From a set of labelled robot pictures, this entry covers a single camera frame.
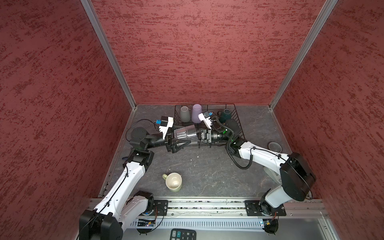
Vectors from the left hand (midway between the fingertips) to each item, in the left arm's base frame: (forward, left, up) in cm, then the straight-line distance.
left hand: (188, 137), depth 63 cm
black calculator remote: (-33, +4, -32) cm, 45 cm away
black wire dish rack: (+7, -7, 0) cm, 10 cm away
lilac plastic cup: (+33, -3, -19) cm, 39 cm away
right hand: (0, 0, -3) cm, 3 cm away
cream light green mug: (-9, +9, -31) cm, 34 cm away
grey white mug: (+32, +5, -21) cm, 38 cm away
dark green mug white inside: (+32, -24, -21) cm, 45 cm away
